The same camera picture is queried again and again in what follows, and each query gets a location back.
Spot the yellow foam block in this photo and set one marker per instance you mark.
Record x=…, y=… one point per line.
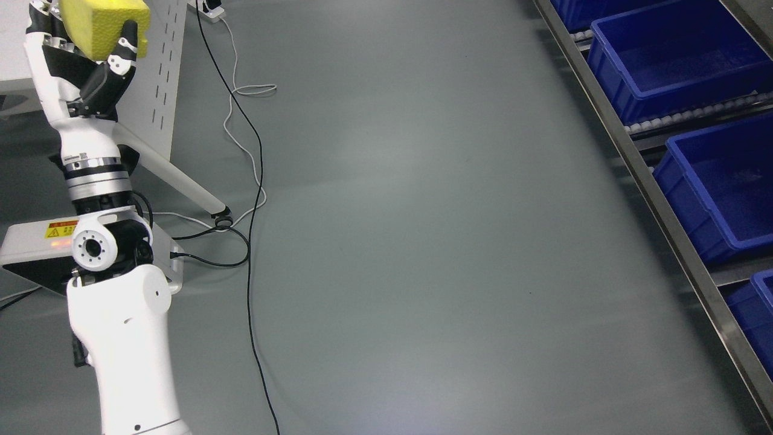
x=95, y=26

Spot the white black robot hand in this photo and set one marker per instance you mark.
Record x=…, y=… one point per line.
x=79, y=96

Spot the white perforated panel stand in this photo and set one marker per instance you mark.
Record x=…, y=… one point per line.
x=146, y=112

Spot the white device box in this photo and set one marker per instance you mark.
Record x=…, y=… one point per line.
x=40, y=252

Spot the metal shelf rack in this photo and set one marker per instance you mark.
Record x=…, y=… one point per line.
x=707, y=286

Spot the blue bin top corner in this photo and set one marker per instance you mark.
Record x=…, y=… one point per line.
x=578, y=15

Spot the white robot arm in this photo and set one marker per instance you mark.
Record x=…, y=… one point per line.
x=117, y=299

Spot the blue bin upper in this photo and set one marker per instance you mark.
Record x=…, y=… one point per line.
x=674, y=56

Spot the white power strip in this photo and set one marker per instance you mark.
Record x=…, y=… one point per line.
x=212, y=11

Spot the blue bin middle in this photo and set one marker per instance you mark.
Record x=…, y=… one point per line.
x=718, y=181

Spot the blue bin lower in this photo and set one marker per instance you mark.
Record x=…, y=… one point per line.
x=751, y=305

